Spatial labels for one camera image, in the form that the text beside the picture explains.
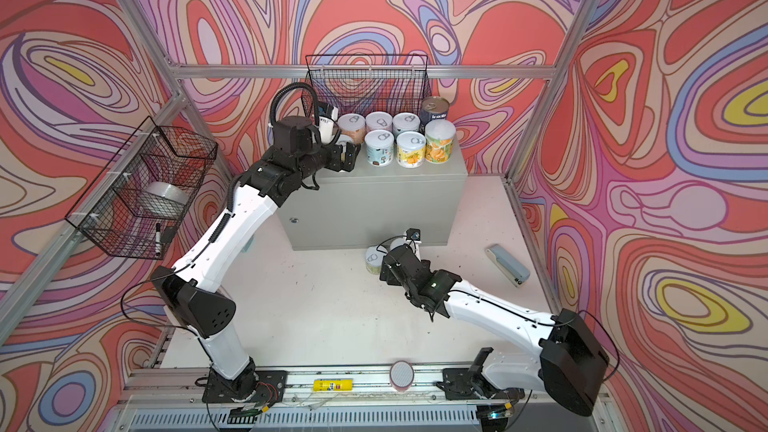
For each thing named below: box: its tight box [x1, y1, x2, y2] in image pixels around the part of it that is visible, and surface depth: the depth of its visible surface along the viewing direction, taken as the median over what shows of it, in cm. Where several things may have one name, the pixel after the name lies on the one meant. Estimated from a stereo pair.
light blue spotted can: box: [392, 112, 421, 137], surface depth 80 cm
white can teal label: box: [365, 129, 395, 167], surface depth 75 cm
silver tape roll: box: [139, 181, 190, 219], surface depth 74 cm
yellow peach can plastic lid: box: [425, 119, 456, 165], surface depth 74 cm
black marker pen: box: [155, 222, 161, 257], surface depth 73 cm
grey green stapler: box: [485, 244, 531, 287], surface depth 94 cm
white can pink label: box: [365, 111, 393, 133], surface depth 80 cm
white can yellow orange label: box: [396, 131, 427, 169], surface depth 75 cm
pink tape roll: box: [389, 360, 415, 392], surface depth 72 cm
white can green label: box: [365, 246, 387, 275], surface depth 93 cm
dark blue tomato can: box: [419, 96, 450, 134], surface depth 76 cm
